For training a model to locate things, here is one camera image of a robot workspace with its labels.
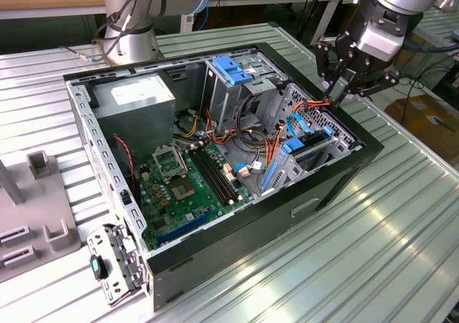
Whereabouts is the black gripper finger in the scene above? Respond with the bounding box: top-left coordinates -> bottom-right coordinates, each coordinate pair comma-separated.
335,70 -> 401,104
314,30 -> 356,103

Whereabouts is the orange red power wire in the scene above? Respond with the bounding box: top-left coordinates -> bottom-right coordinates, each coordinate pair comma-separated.
265,98 -> 333,168

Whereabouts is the blue data wire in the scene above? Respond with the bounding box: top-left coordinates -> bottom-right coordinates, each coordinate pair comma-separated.
285,113 -> 316,139

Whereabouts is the hard disk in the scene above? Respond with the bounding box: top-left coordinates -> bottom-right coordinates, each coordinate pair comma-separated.
261,126 -> 334,195

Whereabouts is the metal disk bay cage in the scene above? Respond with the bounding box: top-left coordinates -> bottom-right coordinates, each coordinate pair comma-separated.
258,81 -> 364,197

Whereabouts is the large cardboard box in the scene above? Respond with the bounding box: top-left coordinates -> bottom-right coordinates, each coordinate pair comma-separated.
384,93 -> 459,161

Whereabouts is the metal slat side table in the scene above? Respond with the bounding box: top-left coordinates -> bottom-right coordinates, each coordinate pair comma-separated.
401,9 -> 459,83

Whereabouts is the blue drive latch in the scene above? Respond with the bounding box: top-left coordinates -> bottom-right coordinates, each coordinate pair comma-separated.
212,56 -> 256,86

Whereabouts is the metal optical drive cage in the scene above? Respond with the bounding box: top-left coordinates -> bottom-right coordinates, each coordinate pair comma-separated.
199,49 -> 290,133

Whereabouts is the small white device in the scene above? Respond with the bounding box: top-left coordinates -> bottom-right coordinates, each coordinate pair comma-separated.
180,13 -> 196,34

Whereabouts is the black RAM slot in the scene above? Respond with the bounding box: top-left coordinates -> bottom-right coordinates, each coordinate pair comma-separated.
201,146 -> 240,199
188,151 -> 230,206
197,148 -> 237,201
192,149 -> 233,204

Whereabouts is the metal socket cover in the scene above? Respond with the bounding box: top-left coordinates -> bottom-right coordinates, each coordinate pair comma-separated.
152,145 -> 189,184

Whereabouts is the CPU socket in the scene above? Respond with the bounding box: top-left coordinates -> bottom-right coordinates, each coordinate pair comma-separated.
169,178 -> 197,201

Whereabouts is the black open PC case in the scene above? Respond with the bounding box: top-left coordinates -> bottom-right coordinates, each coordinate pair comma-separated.
62,42 -> 385,312

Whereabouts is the grey power supply unit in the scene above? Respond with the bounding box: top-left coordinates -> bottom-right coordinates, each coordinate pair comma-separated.
91,72 -> 177,162

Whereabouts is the green motherboard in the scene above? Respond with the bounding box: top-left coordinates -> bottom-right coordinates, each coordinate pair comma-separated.
136,141 -> 257,252

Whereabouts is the blue expansion slot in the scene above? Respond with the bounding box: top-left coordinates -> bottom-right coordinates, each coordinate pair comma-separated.
156,210 -> 213,245

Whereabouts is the black teal latch tab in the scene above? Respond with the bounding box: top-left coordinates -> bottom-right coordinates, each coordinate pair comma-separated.
89,254 -> 108,281

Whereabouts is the grey parts rack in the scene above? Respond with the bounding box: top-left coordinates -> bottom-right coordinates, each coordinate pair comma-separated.
0,149 -> 82,284

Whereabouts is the black camera cable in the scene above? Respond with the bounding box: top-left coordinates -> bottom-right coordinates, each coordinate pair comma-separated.
403,32 -> 459,55

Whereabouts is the black wire loop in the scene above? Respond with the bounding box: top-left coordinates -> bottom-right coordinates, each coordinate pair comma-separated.
235,92 -> 275,150

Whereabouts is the orange red wire bundle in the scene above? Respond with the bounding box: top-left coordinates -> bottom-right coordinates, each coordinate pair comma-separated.
204,108 -> 238,146

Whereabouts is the short blue wire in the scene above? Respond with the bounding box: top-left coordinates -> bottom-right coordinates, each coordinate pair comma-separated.
231,161 -> 254,175

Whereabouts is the yellow black wire bundle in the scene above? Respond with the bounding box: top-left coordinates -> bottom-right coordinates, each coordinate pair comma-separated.
174,108 -> 204,140

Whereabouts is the red black fan wire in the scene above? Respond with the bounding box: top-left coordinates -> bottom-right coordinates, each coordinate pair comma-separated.
112,133 -> 140,197

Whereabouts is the metal slot retainer bracket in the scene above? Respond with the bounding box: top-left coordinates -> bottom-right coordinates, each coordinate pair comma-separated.
85,223 -> 151,308

